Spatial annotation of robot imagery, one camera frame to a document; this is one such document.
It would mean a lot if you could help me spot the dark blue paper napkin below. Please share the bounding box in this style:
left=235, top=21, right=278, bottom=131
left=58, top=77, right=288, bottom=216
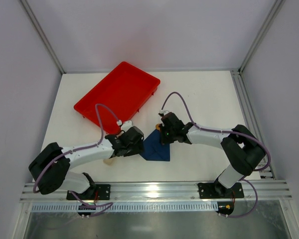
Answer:
left=140, top=129, right=170, bottom=162

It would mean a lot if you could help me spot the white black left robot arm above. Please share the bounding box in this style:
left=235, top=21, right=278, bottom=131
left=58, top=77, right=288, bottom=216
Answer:
left=28, top=126, right=144, bottom=198

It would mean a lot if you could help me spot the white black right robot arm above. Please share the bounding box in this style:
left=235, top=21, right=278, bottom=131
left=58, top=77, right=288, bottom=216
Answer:
left=158, top=111, right=266, bottom=198

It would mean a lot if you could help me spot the red plastic tray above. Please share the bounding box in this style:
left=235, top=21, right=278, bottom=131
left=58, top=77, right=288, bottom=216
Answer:
left=74, top=61, right=160, bottom=126

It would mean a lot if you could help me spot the left black controller board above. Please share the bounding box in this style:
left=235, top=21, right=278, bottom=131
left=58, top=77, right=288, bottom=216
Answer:
left=78, top=203, right=96, bottom=217

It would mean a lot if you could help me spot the black controller board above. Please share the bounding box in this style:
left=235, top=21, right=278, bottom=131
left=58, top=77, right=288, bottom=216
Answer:
left=78, top=203, right=96, bottom=217
left=216, top=202, right=235, bottom=216

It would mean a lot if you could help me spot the right black controller board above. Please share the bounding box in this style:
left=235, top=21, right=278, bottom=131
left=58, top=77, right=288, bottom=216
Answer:
left=216, top=202, right=235, bottom=216

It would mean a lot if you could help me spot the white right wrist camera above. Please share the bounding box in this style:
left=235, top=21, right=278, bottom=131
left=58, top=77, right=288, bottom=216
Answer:
left=158, top=109, right=169, bottom=117

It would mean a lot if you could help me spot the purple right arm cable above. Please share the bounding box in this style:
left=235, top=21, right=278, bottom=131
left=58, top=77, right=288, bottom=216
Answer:
left=161, top=92, right=272, bottom=219

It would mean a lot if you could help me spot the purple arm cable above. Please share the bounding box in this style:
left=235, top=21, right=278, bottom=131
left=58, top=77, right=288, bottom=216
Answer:
left=161, top=92, right=272, bottom=219
left=32, top=104, right=123, bottom=220

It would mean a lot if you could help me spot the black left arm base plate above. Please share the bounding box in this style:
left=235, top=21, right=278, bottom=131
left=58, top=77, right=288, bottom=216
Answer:
left=74, top=184, right=111, bottom=201

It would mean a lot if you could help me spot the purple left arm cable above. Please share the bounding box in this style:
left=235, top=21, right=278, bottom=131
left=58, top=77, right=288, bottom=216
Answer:
left=32, top=104, right=123, bottom=220

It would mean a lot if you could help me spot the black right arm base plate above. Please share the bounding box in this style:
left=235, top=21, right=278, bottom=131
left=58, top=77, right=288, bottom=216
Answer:
left=197, top=182, right=244, bottom=199

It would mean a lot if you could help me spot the white slotted cable duct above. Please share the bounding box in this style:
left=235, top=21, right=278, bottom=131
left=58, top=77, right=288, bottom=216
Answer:
left=30, top=201, right=218, bottom=213

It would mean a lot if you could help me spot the aluminium right side rail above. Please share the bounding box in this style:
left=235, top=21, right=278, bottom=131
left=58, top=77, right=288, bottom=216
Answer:
left=230, top=70, right=276, bottom=180

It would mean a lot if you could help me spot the aluminium rail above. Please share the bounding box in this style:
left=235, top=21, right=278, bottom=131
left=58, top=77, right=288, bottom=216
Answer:
left=20, top=180, right=292, bottom=203
left=230, top=70, right=276, bottom=180

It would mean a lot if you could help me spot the aluminium front rail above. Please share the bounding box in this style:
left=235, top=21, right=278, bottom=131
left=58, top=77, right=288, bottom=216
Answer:
left=20, top=180, right=292, bottom=203

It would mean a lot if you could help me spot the aluminium left corner post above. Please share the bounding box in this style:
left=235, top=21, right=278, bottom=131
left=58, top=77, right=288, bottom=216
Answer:
left=18, top=0, right=66, bottom=74

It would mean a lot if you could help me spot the aluminium corner post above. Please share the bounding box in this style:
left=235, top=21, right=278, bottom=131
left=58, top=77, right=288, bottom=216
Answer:
left=18, top=0, right=66, bottom=74
left=239, top=0, right=285, bottom=74

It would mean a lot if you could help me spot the aluminium right corner post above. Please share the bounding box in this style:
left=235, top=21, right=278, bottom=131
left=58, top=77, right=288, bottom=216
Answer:
left=239, top=0, right=285, bottom=74

